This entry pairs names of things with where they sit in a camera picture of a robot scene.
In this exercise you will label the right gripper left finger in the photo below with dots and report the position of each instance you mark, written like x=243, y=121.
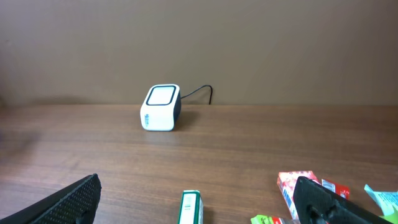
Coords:
x=74, y=204

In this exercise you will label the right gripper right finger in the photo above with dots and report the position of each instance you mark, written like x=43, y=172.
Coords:
x=316, y=204

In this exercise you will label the red long stick packet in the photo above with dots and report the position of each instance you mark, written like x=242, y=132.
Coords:
x=339, y=189

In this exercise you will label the red small box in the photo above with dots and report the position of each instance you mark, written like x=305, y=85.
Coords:
x=287, y=182

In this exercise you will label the green snack bag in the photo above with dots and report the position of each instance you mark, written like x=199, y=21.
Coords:
x=262, y=219

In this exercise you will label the teal white snack packet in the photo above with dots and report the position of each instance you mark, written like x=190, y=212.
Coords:
x=387, y=201

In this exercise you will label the dark green gum pack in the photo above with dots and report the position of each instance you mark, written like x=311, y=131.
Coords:
x=191, y=208

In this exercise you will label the white barcode scanner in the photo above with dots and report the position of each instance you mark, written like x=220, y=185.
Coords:
x=161, y=108

